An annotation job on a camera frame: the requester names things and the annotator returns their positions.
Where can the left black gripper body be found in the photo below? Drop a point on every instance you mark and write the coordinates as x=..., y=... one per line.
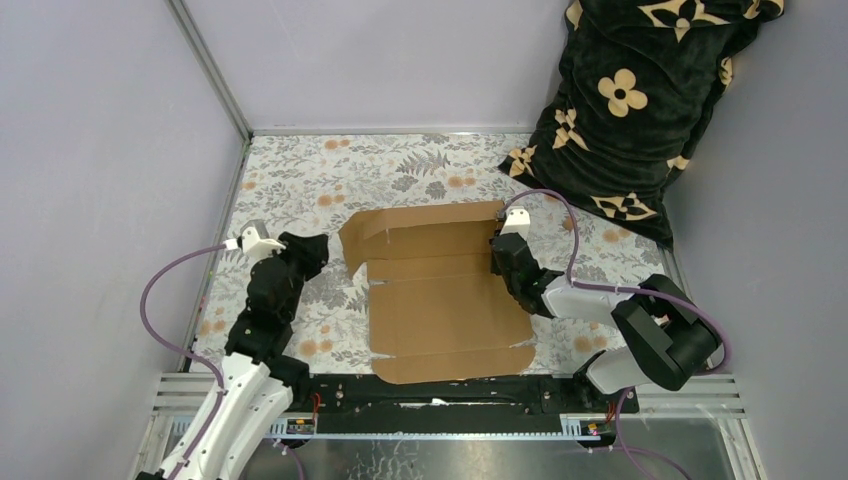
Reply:
x=295, y=301

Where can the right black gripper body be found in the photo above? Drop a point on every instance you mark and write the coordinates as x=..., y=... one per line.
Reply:
x=512, y=285

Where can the brown cardboard box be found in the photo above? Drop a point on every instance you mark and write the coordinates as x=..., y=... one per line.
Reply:
x=436, y=311

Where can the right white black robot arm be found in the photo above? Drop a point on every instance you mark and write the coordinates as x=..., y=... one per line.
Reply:
x=667, y=340

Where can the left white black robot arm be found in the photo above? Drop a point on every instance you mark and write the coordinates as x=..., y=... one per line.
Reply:
x=255, y=382

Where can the black floral blanket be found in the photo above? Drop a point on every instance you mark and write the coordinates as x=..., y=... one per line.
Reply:
x=639, y=81

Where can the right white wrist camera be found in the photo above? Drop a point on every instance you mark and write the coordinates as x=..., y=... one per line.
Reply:
x=515, y=220

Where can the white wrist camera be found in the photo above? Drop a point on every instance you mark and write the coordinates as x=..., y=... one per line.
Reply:
x=515, y=220
x=256, y=243

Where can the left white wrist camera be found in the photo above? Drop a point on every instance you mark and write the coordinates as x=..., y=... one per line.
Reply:
x=256, y=243

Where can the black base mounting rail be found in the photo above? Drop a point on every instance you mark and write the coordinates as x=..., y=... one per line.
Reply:
x=528, y=404

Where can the aluminium frame rail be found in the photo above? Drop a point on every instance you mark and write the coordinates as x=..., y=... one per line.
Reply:
x=715, y=397

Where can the aluminium corner post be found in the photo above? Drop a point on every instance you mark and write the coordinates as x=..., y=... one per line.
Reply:
x=194, y=38

